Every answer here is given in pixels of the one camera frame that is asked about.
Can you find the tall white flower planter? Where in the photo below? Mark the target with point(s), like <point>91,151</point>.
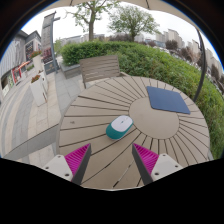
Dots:
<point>36,61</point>

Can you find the brown slatted outdoor chair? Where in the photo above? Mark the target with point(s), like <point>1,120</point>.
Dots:
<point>99,68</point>

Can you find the blue rectangular mouse pad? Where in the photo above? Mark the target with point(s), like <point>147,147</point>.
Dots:
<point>166,99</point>

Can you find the white box flower planter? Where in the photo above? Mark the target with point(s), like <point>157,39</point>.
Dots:
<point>37,91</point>

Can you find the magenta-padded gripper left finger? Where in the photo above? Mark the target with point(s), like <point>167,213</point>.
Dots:
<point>60,165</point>

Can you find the dark curved umbrella pole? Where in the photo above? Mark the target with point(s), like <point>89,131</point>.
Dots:
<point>203,66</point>

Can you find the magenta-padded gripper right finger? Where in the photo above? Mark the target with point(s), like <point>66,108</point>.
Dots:
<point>163,165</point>

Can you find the tall grey sign pillar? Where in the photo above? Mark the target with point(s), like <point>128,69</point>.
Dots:
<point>47,36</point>

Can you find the distant high-rise buildings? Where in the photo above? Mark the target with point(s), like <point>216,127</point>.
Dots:
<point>173,36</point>

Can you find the grey shopfront building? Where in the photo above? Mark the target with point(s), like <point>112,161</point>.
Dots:
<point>15,56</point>

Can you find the white and green computer mouse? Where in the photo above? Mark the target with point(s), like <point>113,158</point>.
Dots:
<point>120,126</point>

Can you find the round-crowned green tree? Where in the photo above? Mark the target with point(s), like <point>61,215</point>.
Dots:
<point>133,20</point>

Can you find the leaning thin-crowned tree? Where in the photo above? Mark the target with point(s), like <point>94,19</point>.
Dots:
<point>90,23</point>

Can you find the beige umbrella canopy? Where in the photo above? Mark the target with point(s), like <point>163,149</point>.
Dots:
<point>156,4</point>

